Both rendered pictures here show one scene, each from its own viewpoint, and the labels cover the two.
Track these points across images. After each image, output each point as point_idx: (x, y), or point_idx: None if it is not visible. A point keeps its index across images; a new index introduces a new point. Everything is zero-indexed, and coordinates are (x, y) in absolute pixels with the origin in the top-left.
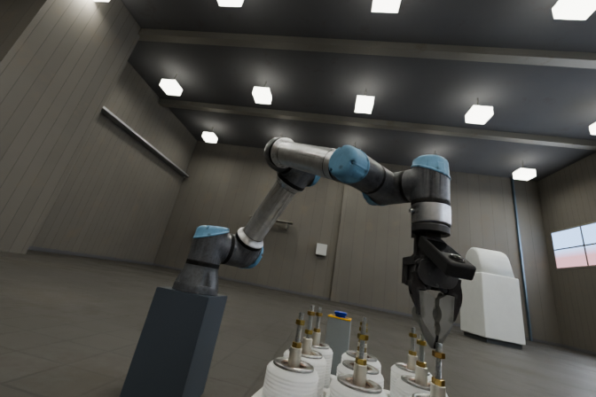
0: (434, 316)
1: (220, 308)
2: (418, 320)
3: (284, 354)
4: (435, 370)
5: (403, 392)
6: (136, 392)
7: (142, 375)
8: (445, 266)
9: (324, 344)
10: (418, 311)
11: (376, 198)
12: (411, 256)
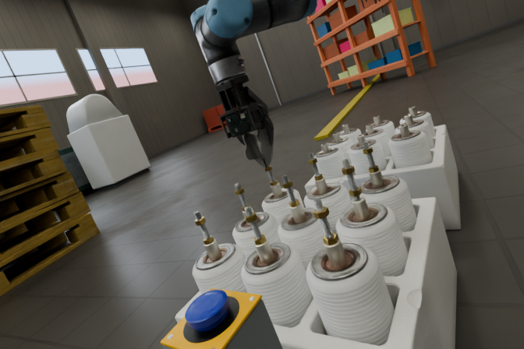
0: (248, 153)
1: None
2: (271, 149)
3: (394, 213)
4: (274, 177)
5: (275, 220)
6: None
7: None
8: (267, 107)
9: (317, 270)
10: (273, 141)
11: (251, 32)
12: (255, 103)
